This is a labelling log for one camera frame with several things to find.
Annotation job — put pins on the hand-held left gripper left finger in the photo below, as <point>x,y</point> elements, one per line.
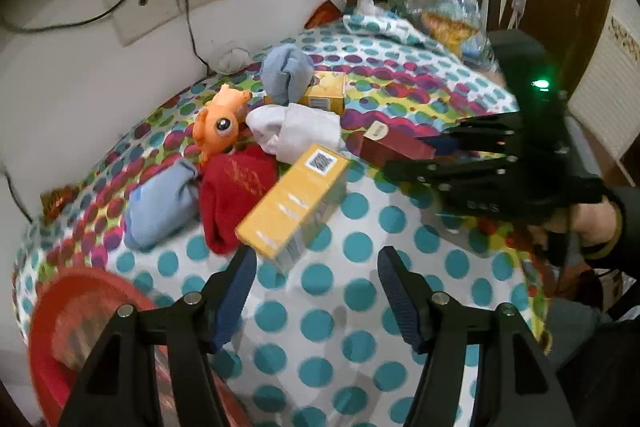
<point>235,292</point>

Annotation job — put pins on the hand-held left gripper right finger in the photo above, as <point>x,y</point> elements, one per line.
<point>400,292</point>

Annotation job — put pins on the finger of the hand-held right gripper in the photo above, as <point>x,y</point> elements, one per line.
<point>480,134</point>
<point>450,172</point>

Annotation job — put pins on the red sock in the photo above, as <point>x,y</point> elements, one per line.
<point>235,197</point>

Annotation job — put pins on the long yellow box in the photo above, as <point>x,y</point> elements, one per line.
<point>295,212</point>

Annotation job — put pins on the white sock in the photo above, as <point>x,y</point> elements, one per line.
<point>265,127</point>
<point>312,132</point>

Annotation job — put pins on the red plastic basin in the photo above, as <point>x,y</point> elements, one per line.
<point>75,302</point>

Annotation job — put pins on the orange rubber toy animal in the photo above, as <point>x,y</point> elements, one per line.
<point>220,122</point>

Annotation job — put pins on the person's right forearm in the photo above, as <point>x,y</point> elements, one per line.
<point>625,232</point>

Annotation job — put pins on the person's right hand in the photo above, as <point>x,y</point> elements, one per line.
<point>592,219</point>

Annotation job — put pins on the dark blue box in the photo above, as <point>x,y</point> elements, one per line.
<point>440,143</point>

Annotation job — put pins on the dark red box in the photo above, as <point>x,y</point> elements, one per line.
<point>395,147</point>

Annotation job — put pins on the white radiator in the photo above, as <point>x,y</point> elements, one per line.
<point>607,92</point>

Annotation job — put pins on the polka dot tablecloth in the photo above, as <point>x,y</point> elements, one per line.
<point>350,357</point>

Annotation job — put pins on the light blue sock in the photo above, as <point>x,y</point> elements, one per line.
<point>160,207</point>

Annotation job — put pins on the pile of plastic bags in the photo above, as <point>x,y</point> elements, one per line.
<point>440,14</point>

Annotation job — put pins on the small yellow box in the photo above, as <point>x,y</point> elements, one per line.
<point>327,94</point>

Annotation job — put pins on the person's grey trousers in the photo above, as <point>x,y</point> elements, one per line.
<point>570,327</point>

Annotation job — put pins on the grey blue sock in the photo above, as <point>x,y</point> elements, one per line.
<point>285,72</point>

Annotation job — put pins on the red packet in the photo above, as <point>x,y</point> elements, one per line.
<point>325,14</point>

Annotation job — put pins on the shiny snack wrapper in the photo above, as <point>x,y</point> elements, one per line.
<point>57,201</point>

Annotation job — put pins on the person's dark jacket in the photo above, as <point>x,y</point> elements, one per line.
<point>605,382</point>

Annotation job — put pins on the white wall plate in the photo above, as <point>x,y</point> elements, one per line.
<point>145,7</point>

